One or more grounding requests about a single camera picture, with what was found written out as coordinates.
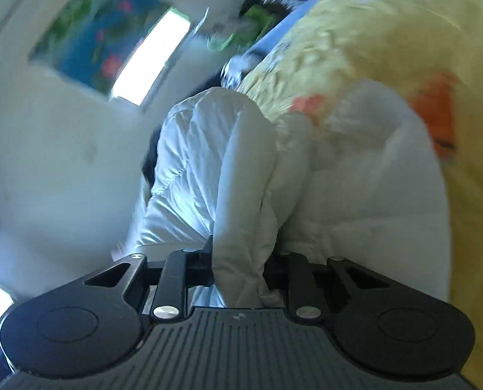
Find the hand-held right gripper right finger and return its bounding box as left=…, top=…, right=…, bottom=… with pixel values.
left=263, top=251, right=393, bottom=321

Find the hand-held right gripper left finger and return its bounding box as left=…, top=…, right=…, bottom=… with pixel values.
left=83, top=236, right=216, bottom=321

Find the white quilted jacket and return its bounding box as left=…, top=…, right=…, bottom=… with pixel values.
left=133, top=81, right=454, bottom=310

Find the bright window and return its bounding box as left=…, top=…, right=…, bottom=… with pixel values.
left=112, top=8, right=192, bottom=107

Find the green plastic crate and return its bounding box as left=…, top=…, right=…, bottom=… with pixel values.
left=207, top=4, right=278, bottom=53

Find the yellow printed bedspread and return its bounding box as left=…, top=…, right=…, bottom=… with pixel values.
left=235, top=0, right=483, bottom=379

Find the floral wall picture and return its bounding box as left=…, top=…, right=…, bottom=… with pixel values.
left=29, top=0, right=173, bottom=95

